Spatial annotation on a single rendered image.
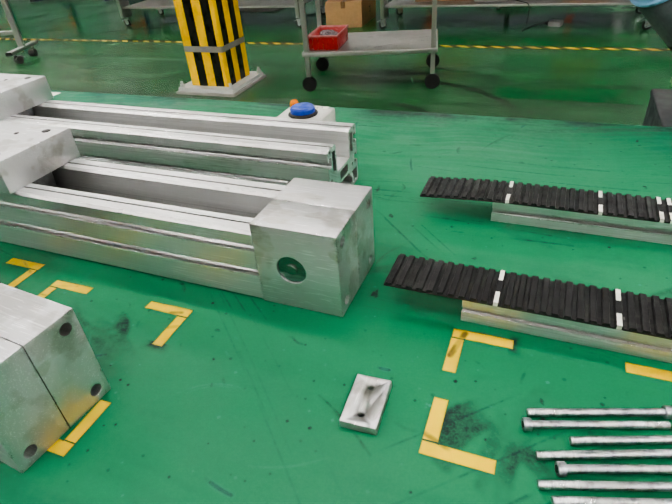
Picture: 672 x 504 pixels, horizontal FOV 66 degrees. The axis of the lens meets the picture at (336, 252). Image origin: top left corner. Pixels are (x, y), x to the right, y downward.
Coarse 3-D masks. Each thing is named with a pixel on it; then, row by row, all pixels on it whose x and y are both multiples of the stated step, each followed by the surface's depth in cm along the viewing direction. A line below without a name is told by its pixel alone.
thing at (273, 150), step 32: (96, 128) 77; (128, 128) 76; (160, 128) 75; (192, 128) 79; (224, 128) 77; (256, 128) 75; (288, 128) 73; (320, 128) 71; (352, 128) 71; (96, 160) 81; (128, 160) 80; (160, 160) 75; (192, 160) 73; (224, 160) 71; (256, 160) 69; (288, 160) 68; (320, 160) 65; (352, 160) 73
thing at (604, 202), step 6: (600, 192) 61; (600, 198) 60; (606, 198) 60; (612, 198) 60; (600, 204) 59; (606, 204) 59; (612, 204) 58; (600, 210) 58; (606, 210) 58; (612, 210) 57; (612, 216) 57
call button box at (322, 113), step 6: (288, 108) 86; (318, 108) 84; (324, 108) 84; (330, 108) 84; (282, 114) 83; (288, 114) 83; (312, 114) 82; (318, 114) 82; (324, 114) 82; (330, 114) 83; (318, 120) 80; (324, 120) 81; (330, 120) 83
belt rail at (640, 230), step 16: (496, 208) 63; (512, 208) 62; (528, 208) 61; (544, 208) 60; (528, 224) 62; (544, 224) 61; (560, 224) 61; (576, 224) 60; (592, 224) 60; (608, 224) 59; (624, 224) 58; (640, 224) 57; (656, 224) 57; (640, 240) 58; (656, 240) 57
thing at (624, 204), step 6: (618, 198) 59; (624, 198) 60; (630, 198) 59; (618, 204) 58; (624, 204) 59; (630, 204) 58; (618, 210) 57; (624, 210) 58; (630, 210) 57; (618, 216) 57; (624, 216) 57; (630, 216) 56
